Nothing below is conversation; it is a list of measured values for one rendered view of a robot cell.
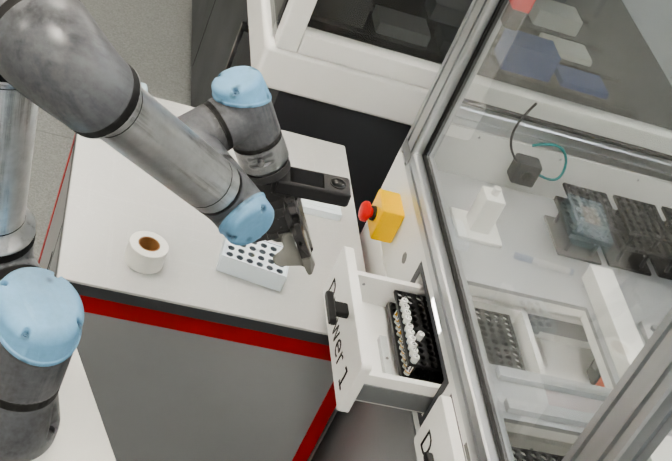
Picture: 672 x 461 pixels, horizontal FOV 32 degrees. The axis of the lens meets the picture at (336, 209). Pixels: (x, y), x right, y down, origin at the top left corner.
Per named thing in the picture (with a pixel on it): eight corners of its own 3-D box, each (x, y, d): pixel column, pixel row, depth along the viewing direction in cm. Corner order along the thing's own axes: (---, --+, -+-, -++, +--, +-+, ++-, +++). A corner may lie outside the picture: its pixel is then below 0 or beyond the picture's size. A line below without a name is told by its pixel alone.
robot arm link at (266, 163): (280, 118, 173) (284, 150, 166) (288, 143, 176) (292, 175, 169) (231, 131, 173) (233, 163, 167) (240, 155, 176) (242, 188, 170)
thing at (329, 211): (279, 207, 233) (282, 201, 233) (277, 181, 240) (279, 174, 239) (339, 221, 237) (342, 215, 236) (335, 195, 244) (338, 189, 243)
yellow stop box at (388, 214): (366, 238, 222) (380, 210, 218) (362, 215, 228) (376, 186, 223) (391, 244, 223) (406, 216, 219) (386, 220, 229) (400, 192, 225)
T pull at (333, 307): (327, 325, 189) (330, 319, 188) (323, 294, 195) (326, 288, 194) (348, 330, 190) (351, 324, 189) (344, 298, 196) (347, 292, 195)
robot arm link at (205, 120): (171, 178, 155) (242, 139, 158) (132, 126, 161) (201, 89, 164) (181, 213, 162) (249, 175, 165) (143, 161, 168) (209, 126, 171)
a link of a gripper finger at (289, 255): (281, 280, 185) (265, 231, 180) (317, 271, 184) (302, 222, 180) (281, 291, 182) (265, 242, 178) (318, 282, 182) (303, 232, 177)
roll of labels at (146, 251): (116, 259, 204) (121, 242, 202) (137, 241, 210) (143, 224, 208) (149, 280, 203) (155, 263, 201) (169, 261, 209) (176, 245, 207)
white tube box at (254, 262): (215, 270, 212) (221, 254, 209) (222, 242, 218) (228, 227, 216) (280, 292, 213) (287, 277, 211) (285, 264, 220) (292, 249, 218)
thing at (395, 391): (350, 400, 187) (364, 375, 184) (335, 292, 207) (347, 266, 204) (570, 443, 198) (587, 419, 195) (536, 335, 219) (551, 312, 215)
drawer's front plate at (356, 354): (337, 412, 186) (362, 365, 180) (322, 289, 209) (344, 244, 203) (347, 414, 187) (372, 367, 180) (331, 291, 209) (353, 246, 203)
